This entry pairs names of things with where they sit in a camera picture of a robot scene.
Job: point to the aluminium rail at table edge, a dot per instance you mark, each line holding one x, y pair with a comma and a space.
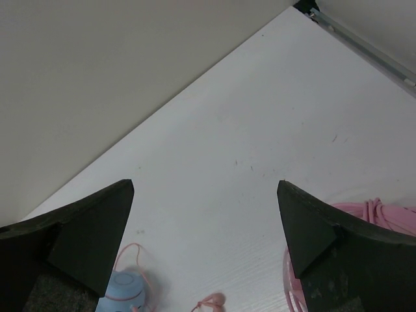
388, 65

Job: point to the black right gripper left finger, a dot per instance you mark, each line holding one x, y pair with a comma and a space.
62, 260

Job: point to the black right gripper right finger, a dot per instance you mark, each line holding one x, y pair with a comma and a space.
346, 256

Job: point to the pink and blue cat headphones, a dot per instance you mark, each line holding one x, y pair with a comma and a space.
130, 289

